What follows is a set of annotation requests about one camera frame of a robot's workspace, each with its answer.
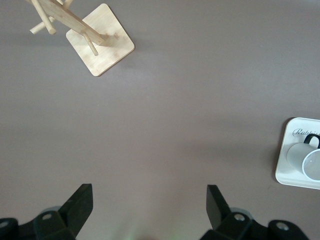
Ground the white smiley mug black handle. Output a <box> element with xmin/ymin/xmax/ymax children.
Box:
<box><xmin>285</xmin><ymin>133</ymin><xmax>320</xmax><ymax>182</ymax></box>

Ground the cream rabbit print tray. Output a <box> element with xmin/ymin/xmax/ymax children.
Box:
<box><xmin>274</xmin><ymin>117</ymin><xmax>320</xmax><ymax>190</ymax></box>

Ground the wooden mug stand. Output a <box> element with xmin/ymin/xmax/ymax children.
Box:
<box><xmin>24</xmin><ymin>0</ymin><xmax>136</xmax><ymax>78</ymax></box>

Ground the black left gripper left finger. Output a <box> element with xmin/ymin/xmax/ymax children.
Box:
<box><xmin>0</xmin><ymin>183</ymin><xmax>94</xmax><ymax>240</ymax></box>

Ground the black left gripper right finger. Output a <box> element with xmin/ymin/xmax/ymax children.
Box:
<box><xmin>200</xmin><ymin>184</ymin><xmax>309</xmax><ymax>240</ymax></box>

